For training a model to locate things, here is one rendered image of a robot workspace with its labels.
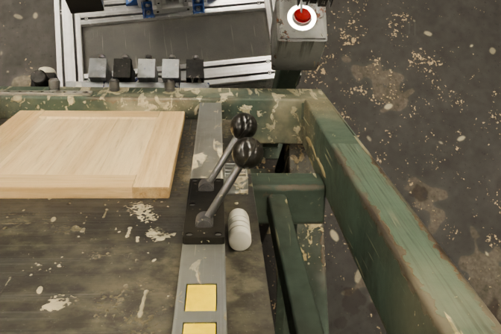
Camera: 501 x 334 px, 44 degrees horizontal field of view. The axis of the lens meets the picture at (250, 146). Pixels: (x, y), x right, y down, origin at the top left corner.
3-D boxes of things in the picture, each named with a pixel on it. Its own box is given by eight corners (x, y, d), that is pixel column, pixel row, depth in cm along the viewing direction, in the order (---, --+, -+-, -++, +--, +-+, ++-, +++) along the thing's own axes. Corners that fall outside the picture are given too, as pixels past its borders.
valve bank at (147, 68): (220, 77, 180) (221, 39, 158) (220, 124, 176) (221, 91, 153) (46, 76, 178) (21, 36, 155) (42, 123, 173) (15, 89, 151)
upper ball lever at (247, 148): (213, 230, 78) (268, 142, 75) (213, 244, 75) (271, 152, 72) (187, 216, 78) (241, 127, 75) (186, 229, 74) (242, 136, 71)
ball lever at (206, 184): (214, 194, 90) (262, 118, 87) (213, 205, 86) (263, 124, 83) (191, 183, 89) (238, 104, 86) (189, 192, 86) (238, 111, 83)
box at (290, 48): (314, 31, 166) (325, -5, 149) (316, 72, 163) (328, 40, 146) (270, 31, 166) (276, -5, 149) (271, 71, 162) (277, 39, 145)
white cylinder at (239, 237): (251, 251, 80) (248, 226, 87) (251, 230, 79) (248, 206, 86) (228, 251, 80) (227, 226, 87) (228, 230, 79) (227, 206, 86)
